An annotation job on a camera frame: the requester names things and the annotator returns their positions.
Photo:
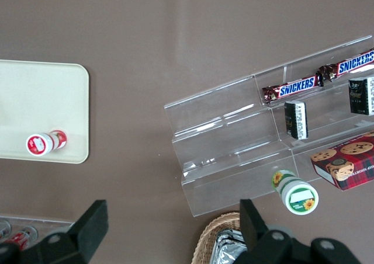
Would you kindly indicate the cream plastic tray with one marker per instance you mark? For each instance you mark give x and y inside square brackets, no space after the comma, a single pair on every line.
[44,100]

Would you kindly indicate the silver foil packets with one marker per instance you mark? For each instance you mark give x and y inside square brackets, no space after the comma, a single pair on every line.
[228,246]

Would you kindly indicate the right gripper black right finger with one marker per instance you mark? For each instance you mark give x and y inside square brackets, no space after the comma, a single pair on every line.
[251,226]

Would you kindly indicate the clear acrylic stepped stand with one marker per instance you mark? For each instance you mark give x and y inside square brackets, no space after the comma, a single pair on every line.
[222,147]

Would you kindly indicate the red tartan cookie box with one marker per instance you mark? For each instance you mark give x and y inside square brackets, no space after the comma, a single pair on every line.
[347,164]

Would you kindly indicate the small black box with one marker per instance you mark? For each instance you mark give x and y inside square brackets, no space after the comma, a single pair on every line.
[295,120]
[361,96]

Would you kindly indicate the clear acrylic bottle rack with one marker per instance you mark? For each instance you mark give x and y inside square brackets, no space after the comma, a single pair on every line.
[52,223]

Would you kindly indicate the oval light wicker basket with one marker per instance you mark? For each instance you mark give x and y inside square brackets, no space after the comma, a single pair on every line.
[209,234]

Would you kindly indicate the Snickers bar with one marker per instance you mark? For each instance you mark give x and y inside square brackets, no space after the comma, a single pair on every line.
[350,66]
[295,88]

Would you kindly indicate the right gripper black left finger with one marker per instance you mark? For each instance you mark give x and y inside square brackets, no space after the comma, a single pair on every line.
[92,226]

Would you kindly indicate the red yogurt cup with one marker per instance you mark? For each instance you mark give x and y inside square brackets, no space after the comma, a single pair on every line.
[41,143]

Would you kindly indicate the green sunflower yogurt cup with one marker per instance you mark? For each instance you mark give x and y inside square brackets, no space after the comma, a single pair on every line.
[298,198]

